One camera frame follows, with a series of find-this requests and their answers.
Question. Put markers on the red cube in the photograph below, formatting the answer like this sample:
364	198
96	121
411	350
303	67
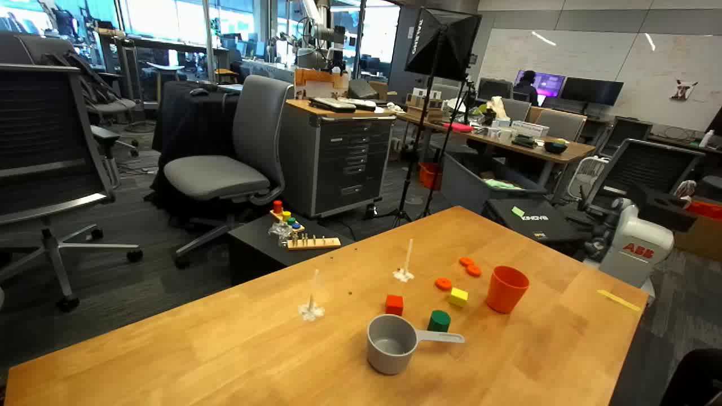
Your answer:
392	304

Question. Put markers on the grey office chair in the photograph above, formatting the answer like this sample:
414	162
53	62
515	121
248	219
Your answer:
250	177

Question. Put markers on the yellow cube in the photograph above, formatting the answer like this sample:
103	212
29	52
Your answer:
458	297

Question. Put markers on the wooden desk in background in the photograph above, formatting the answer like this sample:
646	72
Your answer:
550	160

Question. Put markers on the white ABB robot base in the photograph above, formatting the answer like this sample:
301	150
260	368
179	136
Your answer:
636	247

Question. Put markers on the black softbox light stand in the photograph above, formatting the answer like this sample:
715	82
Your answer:
440	51

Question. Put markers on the orange disc pair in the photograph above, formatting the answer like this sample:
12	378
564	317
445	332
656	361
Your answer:
470	266

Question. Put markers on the clear stand with rod left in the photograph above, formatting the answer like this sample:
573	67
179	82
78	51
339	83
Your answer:
312	310

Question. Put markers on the orange disc near cubes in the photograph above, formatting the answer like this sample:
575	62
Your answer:
443	285

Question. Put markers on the yellow tape strip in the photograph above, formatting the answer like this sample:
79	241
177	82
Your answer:
618	301

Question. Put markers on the grey drawer cabinet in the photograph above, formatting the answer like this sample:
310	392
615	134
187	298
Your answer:
332	160

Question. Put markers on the green cube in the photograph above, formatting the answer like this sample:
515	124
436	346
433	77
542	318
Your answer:
437	321

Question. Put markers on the black mesh office chair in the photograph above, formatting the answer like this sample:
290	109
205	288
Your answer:
48	167

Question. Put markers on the low black side table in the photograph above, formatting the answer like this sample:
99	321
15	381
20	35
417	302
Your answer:
256	251

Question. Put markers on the orange plastic cup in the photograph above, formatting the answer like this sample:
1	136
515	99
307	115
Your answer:
505	290

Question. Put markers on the grey measuring cup pot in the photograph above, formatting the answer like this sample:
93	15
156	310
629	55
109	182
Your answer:
391	341

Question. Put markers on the colourful toy blocks set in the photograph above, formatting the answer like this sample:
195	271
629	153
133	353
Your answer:
293	235

